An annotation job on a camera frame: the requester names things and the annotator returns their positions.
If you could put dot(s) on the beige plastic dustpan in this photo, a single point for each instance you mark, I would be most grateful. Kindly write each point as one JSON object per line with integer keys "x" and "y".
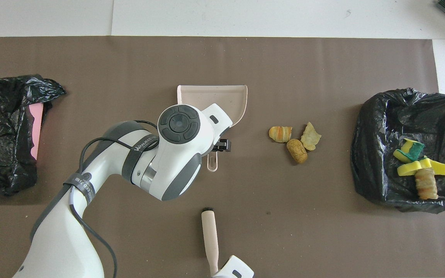
{"x": 222, "y": 96}

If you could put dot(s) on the orange striped croissant piece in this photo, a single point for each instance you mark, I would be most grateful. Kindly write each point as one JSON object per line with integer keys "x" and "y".
{"x": 280, "y": 134}

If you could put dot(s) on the brown speckled bread piece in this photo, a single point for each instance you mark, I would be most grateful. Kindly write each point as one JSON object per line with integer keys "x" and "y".
{"x": 297, "y": 151}

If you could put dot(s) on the beige hand brush black bristles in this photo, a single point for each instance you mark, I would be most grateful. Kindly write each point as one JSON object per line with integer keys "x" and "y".
{"x": 209, "y": 231}

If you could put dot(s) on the pale green chip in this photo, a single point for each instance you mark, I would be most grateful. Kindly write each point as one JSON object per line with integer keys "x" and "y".
{"x": 310, "y": 137}

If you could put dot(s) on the yellow sponge with green pad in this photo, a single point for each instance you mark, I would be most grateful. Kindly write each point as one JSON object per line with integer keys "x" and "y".
{"x": 411, "y": 150}

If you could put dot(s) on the yellow sponge piece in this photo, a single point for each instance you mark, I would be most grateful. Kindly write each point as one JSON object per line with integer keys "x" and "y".
{"x": 442, "y": 169}
{"x": 410, "y": 168}

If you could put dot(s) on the striped pale bread roll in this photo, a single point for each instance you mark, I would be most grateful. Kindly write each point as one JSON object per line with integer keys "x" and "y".
{"x": 426, "y": 185}

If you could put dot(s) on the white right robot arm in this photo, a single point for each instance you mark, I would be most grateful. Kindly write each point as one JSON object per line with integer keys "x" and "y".
{"x": 234, "y": 268}

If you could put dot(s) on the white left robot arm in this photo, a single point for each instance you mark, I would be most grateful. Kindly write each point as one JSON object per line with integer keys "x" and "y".
{"x": 72, "y": 231}

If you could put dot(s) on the black bag lined trash bin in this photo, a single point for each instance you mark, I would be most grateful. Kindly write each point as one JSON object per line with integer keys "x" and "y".
{"x": 377, "y": 162}

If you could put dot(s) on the pink plastic bin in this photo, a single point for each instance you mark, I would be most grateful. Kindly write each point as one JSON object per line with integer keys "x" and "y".
{"x": 36, "y": 127}

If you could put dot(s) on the black plastic trash bag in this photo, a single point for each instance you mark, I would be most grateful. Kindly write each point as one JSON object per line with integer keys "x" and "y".
{"x": 2, "y": 112}

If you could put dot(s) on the brown paper table mat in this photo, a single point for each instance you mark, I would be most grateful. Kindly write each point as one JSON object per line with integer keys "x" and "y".
{"x": 323, "y": 58}

